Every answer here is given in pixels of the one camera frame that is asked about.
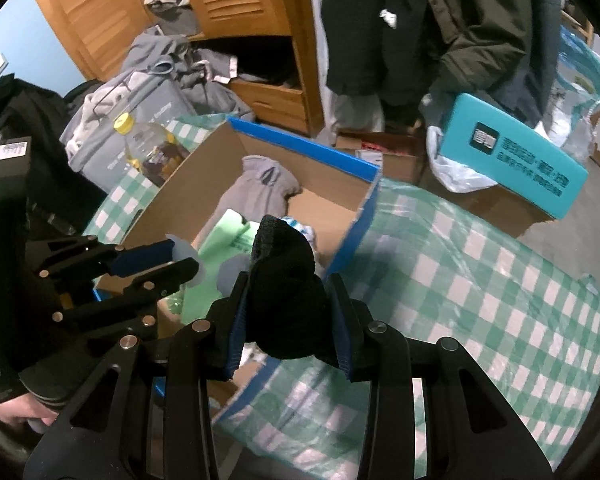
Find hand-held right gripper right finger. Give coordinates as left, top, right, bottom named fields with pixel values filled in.
left=326, top=273, right=551, bottom=480

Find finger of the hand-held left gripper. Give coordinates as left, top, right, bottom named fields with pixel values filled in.
left=52, top=259, right=201, bottom=336
left=27, top=236, right=176, bottom=279

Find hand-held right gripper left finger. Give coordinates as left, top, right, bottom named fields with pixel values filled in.
left=24, top=271, right=253, bottom=480

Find light green plastic pouch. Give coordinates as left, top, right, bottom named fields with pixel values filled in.
left=180, top=210, right=261, bottom=321

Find black knit sock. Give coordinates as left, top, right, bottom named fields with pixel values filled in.
left=245, top=215, right=331, bottom=361

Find grey fleece cloth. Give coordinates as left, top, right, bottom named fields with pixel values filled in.
left=215, top=155, right=303, bottom=221

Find blue cardboard box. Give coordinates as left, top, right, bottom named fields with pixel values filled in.
left=95, top=117, right=383, bottom=413

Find person's left hand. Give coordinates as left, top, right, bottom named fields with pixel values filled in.
left=0, top=392, right=57, bottom=432

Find yellow-capped oil bottle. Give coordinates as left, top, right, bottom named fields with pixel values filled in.
left=112, top=114, right=191, bottom=188

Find grey tote bag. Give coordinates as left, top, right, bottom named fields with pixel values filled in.
left=60, top=70, right=201, bottom=191

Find green checked tablecloth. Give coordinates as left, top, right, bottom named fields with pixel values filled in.
left=87, top=112, right=600, bottom=480

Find black bag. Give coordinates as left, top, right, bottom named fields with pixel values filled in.
left=0, top=75, right=106, bottom=201

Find brown cardboard box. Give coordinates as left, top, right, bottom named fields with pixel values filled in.
left=335, top=130, right=556, bottom=238

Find grey hoodie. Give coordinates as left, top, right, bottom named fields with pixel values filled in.
left=122, top=27, right=256, bottom=121

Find white plastic bag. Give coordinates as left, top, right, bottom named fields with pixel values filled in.
left=426, top=125, right=501, bottom=193

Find teal printed box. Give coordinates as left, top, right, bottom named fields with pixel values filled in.
left=440, top=92, right=588, bottom=218

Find folded grey clothes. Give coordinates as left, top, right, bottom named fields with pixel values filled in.
left=145, top=0, right=201, bottom=36

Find wooden louvred wardrobe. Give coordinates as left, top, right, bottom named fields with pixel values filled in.
left=27, top=0, right=326, bottom=136

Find grey-blue jacket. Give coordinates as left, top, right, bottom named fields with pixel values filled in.
left=500, top=0, right=563, bottom=128

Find olive jacket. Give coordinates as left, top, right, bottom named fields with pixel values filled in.
left=420, top=0, right=541, bottom=96

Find clear blue plastic bag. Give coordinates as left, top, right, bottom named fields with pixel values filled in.
left=545, top=25, right=600, bottom=161

